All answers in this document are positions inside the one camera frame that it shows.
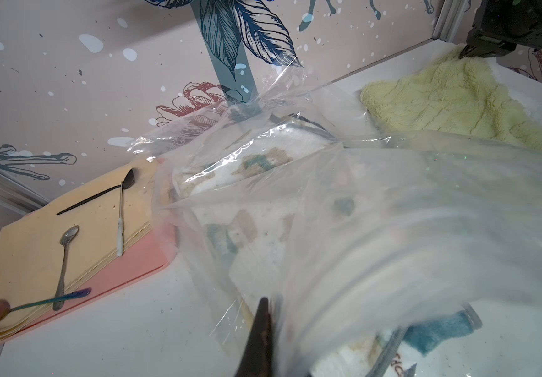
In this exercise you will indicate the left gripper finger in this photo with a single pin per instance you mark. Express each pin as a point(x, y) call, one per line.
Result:
point(258, 354)

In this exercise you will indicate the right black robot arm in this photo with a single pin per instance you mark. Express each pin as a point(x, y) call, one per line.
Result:
point(500, 26)

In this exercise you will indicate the silver white-handled spoon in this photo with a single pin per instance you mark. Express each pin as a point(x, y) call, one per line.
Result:
point(120, 225)

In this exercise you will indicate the small silver spoon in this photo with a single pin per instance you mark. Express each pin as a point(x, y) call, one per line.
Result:
point(65, 240)

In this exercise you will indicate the pink tray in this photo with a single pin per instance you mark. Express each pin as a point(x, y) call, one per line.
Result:
point(129, 268)

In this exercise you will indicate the green fleece blanket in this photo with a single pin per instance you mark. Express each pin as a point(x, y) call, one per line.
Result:
point(463, 96)

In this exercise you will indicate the clear plastic vacuum bag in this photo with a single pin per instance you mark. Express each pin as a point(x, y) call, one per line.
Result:
point(389, 231)

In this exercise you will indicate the white patterned blanket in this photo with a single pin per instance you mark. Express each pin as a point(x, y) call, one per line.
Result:
point(249, 238)

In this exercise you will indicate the black spoon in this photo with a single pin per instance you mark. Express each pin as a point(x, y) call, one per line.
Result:
point(128, 181)

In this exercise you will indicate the beige wooden cutting board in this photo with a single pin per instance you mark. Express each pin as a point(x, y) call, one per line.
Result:
point(105, 208)

